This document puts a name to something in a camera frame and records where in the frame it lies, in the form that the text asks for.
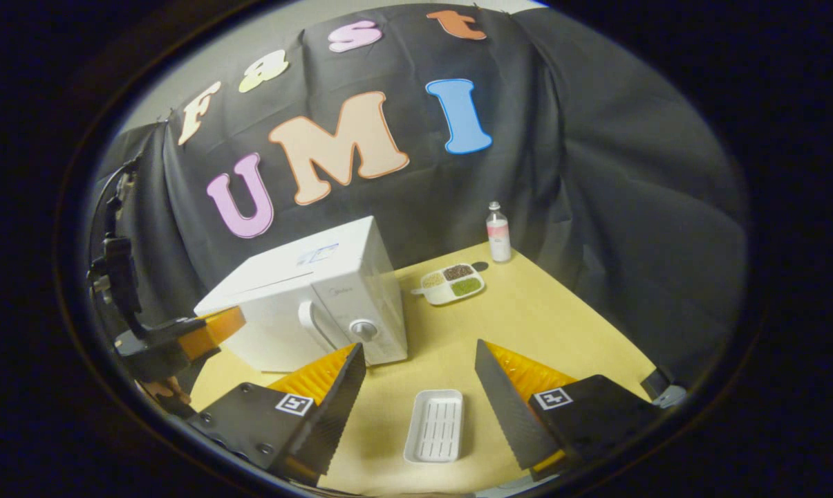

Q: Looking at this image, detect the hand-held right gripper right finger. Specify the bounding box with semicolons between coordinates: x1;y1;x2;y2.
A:
475;339;666;481

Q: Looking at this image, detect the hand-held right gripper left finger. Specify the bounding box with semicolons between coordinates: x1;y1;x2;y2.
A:
188;342;367;485

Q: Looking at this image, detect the white microwave oven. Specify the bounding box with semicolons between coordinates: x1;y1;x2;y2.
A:
194;216;409;373

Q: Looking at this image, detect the white plastic tray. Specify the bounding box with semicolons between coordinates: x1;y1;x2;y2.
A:
404;389;465;463

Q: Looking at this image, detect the white divided dish of beans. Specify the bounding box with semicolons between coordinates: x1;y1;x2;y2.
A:
411;263;486;306

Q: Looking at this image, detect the small bottle with pink label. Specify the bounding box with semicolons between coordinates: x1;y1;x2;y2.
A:
486;201;512;263

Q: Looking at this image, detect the black backdrop cloth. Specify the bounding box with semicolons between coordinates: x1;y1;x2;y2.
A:
91;3;749;388

